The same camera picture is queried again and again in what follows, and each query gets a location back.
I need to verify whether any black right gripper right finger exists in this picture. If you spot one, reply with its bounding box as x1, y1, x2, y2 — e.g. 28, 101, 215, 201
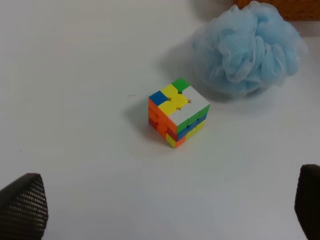
294, 164, 320, 240

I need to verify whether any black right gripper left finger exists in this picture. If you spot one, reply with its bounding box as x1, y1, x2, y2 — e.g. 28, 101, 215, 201
0, 173, 49, 240

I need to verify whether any orange woven basket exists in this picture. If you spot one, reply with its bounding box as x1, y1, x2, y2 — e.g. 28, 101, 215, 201
234, 0, 320, 22

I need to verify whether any multicolour puzzle cube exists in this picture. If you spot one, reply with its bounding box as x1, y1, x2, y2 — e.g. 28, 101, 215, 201
148, 78, 210, 148

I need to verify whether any light blue bath loofah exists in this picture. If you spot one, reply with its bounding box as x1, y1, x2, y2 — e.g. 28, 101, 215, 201
192, 1, 308, 96

